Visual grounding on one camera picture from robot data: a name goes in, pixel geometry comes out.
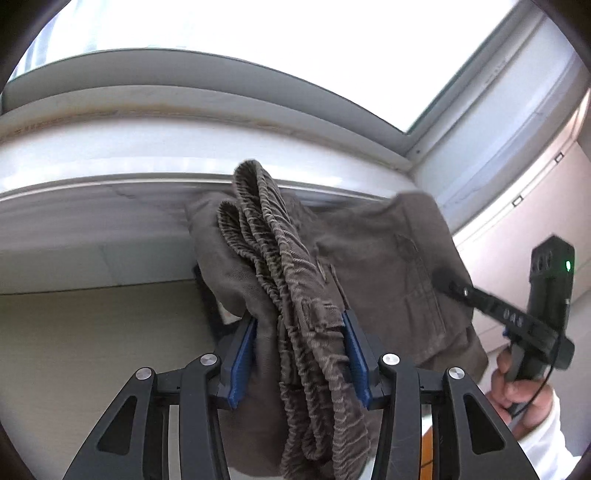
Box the window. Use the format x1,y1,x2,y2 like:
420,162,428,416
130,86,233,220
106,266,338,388
9,0,550,160

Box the grey-brown pants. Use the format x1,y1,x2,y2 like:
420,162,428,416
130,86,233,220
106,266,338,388
185,159,490,480

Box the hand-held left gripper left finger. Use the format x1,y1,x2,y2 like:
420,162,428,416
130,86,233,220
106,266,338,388
62,318,258,480

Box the person's right hand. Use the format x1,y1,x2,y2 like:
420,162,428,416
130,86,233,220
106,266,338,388
490,350,555,426

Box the thin black cable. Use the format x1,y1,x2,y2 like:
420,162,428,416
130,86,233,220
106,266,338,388
507,300,571,415

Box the person's right forearm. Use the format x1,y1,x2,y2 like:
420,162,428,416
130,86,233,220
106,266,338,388
512,385,585,462

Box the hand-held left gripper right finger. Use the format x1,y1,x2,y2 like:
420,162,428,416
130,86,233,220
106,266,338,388
343,310,539,480

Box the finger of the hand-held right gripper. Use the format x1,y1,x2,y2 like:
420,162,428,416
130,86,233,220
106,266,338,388
429,268,491,313

